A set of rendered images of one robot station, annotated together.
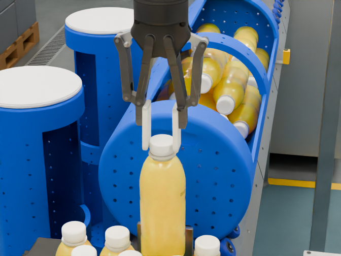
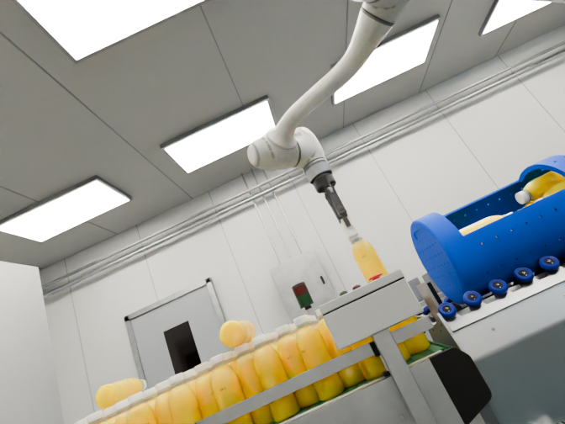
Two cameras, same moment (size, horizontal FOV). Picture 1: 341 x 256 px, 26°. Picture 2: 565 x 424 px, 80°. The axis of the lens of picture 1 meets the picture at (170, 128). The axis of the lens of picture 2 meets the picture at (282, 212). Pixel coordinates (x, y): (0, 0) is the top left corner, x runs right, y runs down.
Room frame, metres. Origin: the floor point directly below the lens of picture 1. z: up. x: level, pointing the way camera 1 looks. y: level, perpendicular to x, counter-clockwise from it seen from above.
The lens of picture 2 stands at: (0.64, -1.04, 1.05)
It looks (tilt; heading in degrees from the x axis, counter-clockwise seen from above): 20 degrees up; 81
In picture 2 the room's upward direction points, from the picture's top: 25 degrees counter-clockwise
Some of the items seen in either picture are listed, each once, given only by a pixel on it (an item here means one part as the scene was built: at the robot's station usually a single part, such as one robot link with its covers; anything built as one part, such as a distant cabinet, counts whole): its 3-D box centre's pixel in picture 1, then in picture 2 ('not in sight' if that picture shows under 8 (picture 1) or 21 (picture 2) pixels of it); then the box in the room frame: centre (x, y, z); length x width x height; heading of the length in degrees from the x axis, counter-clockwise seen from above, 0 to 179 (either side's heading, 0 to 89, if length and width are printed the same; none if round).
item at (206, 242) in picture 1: (207, 247); not in sight; (0.97, -0.06, 1.10); 0.04 x 0.04 x 0.02
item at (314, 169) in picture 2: not in sight; (319, 172); (0.98, 0.01, 1.53); 0.09 x 0.09 x 0.06
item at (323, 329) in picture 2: not in sight; (339, 347); (0.78, -0.06, 1.00); 0.07 x 0.07 x 0.19
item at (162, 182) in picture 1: (162, 202); (370, 265); (0.99, 0.01, 1.17); 0.07 x 0.07 x 0.19
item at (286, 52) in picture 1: (278, 56); not in sight; (2.34, -0.36, 0.92); 0.08 x 0.03 x 0.05; 79
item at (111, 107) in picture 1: (111, 139); not in sight; (2.39, 0.21, 0.59); 0.28 x 0.28 x 0.88
